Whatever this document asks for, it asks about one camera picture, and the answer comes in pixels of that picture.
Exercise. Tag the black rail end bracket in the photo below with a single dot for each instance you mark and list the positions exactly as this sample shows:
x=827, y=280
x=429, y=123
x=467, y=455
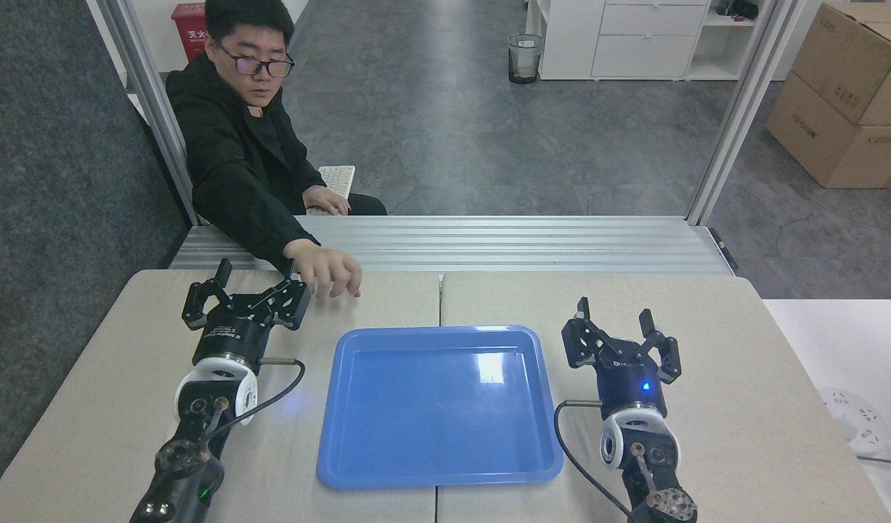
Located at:
x=723, y=247

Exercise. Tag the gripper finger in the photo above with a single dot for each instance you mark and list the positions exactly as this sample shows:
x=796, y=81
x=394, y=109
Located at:
x=289, y=305
x=666, y=356
x=583, y=345
x=196, y=305

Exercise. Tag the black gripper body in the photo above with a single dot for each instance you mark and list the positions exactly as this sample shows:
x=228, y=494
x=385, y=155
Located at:
x=234, y=335
x=630, y=385

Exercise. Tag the grey mesh waste bin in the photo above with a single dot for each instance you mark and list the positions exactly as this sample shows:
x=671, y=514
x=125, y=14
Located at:
x=525, y=58

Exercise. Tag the blue plastic tray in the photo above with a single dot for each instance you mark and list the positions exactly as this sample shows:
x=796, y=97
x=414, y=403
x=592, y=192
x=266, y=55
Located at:
x=438, y=414

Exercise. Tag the small cardboard box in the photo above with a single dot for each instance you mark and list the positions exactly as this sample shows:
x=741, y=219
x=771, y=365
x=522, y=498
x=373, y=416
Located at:
x=863, y=58

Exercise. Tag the person's right hand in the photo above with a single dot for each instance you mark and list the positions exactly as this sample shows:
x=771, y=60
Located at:
x=327, y=269

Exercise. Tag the person's left hand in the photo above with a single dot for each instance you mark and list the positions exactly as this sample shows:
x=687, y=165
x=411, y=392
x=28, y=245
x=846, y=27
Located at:
x=329, y=200

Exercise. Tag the white round power socket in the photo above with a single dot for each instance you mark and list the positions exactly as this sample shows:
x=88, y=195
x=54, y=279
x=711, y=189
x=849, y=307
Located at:
x=855, y=425

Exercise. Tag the aluminium frame post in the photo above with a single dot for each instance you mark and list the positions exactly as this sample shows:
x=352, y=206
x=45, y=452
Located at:
x=151, y=109
x=743, y=109

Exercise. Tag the white side table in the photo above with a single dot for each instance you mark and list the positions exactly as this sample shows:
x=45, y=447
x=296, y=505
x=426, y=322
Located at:
x=844, y=349

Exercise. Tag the red fire extinguisher box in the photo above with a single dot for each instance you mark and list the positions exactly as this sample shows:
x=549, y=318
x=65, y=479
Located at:
x=189, y=29

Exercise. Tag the person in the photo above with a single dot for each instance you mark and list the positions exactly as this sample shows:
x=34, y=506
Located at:
x=234, y=160

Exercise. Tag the white keyboard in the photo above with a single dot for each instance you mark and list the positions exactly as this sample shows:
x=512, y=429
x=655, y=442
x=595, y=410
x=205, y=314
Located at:
x=338, y=178

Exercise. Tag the white shelf cabinet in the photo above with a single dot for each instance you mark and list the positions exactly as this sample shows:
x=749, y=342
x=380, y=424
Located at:
x=721, y=43

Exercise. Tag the large cardboard box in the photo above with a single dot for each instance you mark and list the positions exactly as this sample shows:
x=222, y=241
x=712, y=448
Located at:
x=823, y=145

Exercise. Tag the black items on shelf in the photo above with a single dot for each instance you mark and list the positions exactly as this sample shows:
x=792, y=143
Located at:
x=737, y=9

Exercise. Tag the white drawer unit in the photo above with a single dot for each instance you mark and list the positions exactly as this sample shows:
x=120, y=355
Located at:
x=645, y=43

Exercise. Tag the aluminium profile rail bed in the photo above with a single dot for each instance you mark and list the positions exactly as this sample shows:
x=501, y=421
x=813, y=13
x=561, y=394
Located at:
x=525, y=243

